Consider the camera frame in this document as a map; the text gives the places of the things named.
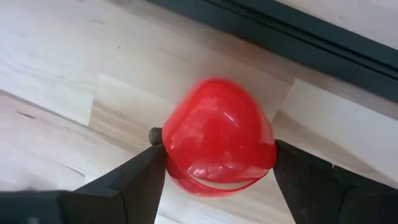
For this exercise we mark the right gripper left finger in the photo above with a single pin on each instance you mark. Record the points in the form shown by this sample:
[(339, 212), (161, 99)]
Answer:
[(124, 199)]

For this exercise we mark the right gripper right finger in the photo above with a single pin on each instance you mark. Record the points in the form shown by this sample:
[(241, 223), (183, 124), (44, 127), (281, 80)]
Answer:
[(311, 193)]

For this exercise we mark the red bell pepper toy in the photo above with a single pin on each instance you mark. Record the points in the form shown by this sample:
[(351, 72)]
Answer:
[(217, 130)]

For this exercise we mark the black aluminium table frame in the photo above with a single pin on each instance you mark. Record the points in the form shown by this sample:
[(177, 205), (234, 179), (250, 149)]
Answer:
[(311, 40)]

